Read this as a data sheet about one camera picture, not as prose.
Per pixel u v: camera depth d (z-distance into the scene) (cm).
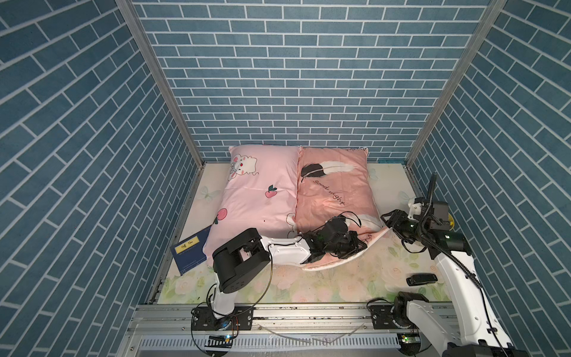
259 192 96
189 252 88
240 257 51
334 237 64
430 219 57
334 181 104
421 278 79
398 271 85
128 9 69
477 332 39
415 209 70
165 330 72
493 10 71
